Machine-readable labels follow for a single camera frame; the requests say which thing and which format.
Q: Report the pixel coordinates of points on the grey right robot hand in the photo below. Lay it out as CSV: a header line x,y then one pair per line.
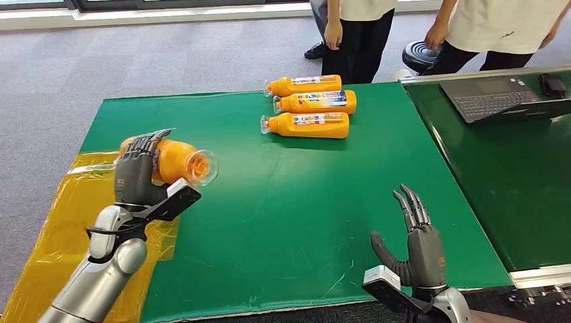
x,y
426,258

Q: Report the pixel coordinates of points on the yellow taped cardboard box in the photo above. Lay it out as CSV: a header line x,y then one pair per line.
x,y
58,249

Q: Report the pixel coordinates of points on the black round stool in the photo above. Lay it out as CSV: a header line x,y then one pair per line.
x,y
417,55

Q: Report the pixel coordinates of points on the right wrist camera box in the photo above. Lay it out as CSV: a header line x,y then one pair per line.
x,y
388,290

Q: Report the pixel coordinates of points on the white round object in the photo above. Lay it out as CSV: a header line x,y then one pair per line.
x,y
401,75

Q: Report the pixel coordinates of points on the black table mechanism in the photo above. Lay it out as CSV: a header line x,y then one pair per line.
x,y
540,295

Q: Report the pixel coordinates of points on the person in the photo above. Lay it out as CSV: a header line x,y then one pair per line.
x,y
499,26
361,40

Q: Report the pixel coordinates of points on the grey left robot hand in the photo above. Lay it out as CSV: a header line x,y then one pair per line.
x,y
134,178

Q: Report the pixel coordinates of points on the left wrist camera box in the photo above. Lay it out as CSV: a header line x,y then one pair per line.
x,y
178,200

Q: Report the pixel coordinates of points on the dark grey laptop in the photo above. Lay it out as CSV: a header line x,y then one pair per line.
x,y
490,100

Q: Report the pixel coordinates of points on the small black device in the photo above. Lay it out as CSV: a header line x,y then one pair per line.
x,y
553,84

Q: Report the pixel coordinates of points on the green table mat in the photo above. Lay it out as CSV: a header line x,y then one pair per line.
x,y
290,214

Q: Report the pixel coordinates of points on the green table with metal frame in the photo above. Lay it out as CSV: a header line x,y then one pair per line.
x,y
513,187

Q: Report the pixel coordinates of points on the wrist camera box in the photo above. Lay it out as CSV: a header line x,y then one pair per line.
x,y
388,290
178,200

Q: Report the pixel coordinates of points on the orange detergent bottle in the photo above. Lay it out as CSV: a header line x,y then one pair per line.
x,y
319,102
312,126
308,84
178,160

